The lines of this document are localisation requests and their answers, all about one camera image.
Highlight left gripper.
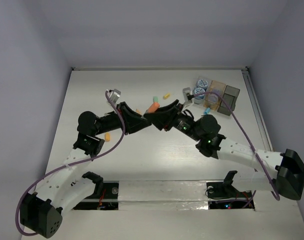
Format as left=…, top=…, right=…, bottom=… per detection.
left=94, top=102, right=151, bottom=136

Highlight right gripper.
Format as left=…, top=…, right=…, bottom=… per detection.
left=143, top=99, right=202, bottom=142

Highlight orange eraser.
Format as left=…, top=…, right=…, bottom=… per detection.
left=146, top=102, right=160, bottom=113

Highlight blue lid jar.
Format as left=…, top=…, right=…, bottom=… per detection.
left=195, top=78, right=211, bottom=90
left=192, top=87, right=206, bottom=105

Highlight clear jar blue clips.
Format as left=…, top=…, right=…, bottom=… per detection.
left=211, top=87, right=223, bottom=96

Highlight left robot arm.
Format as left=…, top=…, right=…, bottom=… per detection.
left=15, top=102, right=151, bottom=239

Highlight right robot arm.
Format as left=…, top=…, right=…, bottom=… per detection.
left=143, top=100, right=304, bottom=201

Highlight green eraser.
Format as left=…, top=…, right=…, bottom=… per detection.
left=153, top=96, right=159, bottom=103

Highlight yellow eraser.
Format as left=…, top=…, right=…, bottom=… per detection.
left=162, top=93, right=171, bottom=100

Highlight orange-yellow eraser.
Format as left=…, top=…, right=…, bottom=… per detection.
left=104, top=132, right=111, bottom=142

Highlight small blue eraser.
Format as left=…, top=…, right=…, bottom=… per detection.
left=203, top=107, right=211, bottom=115

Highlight clear plastic bin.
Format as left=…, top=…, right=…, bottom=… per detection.
left=192, top=76, right=212, bottom=106

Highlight amber plastic bin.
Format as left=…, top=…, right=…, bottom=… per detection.
left=204, top=80, right=226, bottom=111

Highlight grey plastic bin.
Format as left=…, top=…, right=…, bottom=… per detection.
left=217, top=85, right=240, bottom=116

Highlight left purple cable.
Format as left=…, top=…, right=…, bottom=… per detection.
left=14, top=90, right=126, bottom=236

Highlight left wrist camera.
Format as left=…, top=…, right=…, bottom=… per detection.
left=107, top=89, right=121, bottom=105

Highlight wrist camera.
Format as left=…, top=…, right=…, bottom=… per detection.
left=107, top=89, right=121, bottom=105
left=182, top=87, right=194, bottom=111

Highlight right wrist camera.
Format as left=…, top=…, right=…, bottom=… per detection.
left=182, top=87, right=194, bottom=111

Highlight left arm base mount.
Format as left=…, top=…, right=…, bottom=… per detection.
left=77, top=181, right=119, bottom=211

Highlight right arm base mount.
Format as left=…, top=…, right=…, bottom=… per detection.
left=204, top=181, right=255, bottom=210

